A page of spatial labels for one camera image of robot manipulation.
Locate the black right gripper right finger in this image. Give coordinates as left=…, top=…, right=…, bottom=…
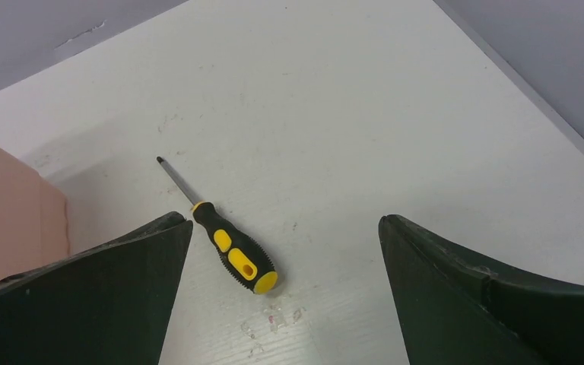
left=378, top=214, right=584, bottom=364

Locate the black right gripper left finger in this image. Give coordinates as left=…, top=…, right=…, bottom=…
left=0, top=211, right=193, bottom=364

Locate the pink bin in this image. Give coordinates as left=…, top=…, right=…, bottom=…
left=0, top=148, right=70, bottom=280

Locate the black and yellow screwdriver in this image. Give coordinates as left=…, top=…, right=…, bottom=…
left=156, top=156, right=279, bottom=295

